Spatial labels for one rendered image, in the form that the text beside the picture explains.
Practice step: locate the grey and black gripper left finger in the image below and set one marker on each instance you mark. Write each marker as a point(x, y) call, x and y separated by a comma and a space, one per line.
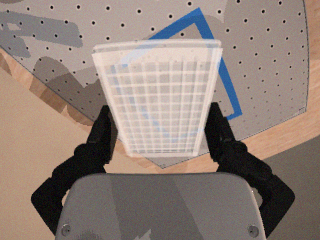
point(99, 148)

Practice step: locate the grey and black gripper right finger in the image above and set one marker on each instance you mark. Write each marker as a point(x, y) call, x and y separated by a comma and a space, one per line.
point(233, 157)

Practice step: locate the white well plate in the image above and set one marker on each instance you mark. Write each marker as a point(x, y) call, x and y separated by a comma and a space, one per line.
point(159, 125)

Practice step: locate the grey flat rectangular plate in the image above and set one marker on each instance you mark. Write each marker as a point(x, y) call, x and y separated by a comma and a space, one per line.
point(266, 48)

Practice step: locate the blue tape outline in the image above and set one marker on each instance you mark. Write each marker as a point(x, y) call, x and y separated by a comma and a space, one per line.
point(197, 17)

